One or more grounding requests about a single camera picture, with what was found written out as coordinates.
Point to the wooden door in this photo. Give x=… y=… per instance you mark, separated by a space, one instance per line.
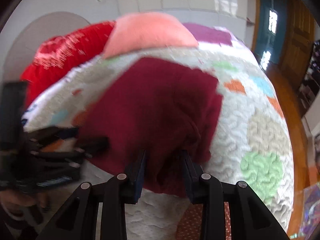
x=299 y=37

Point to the purple knitted cloth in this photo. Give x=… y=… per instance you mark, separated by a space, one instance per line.
x=210 y=35

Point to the white wardrobe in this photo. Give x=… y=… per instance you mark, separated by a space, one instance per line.
x=231 y=14

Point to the patchwork quilt bedspread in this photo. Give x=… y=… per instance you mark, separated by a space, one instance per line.
x=251 y=142

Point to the left hand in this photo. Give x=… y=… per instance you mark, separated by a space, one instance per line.
x=13 y=201

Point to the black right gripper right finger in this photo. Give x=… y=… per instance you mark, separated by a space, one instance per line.
x=221 y=210

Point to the white round headboard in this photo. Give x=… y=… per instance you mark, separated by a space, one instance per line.
x=25 y=45

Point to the dark clothes rack shelf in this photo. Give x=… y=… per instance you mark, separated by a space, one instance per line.
x=309 y=88

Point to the pink ribbed pillow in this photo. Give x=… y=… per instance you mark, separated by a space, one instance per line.
x=146 y=30

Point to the red snowflake pillow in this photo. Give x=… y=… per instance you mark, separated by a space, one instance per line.
x=58 y=55

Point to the dark red small garment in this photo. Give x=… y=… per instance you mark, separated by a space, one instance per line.
x=156 y=107

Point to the iridescent gift bag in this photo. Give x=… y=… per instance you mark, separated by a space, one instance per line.
x=310 y=216

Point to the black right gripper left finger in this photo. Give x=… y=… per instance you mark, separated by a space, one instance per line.
x=77 y=217

